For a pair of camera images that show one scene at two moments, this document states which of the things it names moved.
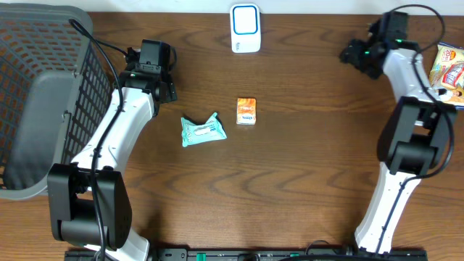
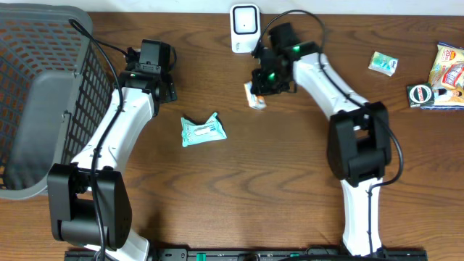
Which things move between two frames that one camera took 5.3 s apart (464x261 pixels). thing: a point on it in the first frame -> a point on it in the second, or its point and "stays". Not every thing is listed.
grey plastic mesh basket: [55, 87] stays
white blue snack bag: [446, 74] stays
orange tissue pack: [246, 111] -> [254, 101]
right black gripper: [353, 49] -> [258, 85]
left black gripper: [169, 91] stays
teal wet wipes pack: [192, 133] stays
